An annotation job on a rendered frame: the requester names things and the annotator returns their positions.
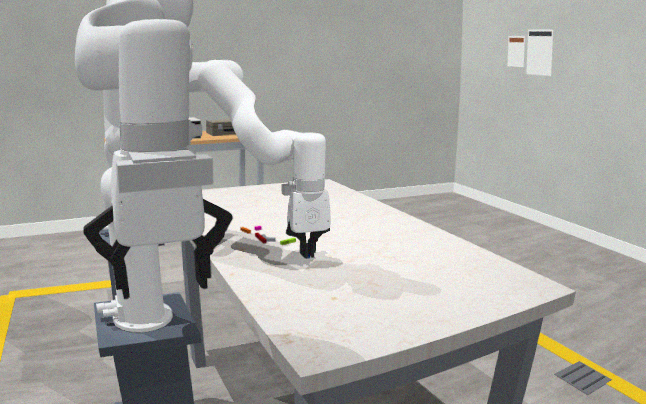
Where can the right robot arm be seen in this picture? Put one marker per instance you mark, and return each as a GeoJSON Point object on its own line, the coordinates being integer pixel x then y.
{"type": "Point", "coordinates": [150, 101]}

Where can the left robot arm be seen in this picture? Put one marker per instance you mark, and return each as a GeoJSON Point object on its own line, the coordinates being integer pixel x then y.
{"type": "Point", "coordinates": [218, 78]}

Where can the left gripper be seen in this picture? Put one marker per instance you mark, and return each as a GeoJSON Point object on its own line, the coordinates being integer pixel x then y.
{"type": "Point", "coordinates": [308, 212]}

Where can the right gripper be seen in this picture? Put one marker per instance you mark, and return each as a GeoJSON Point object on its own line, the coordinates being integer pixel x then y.
{"type": "Point", "coordinates": [157, 217]}

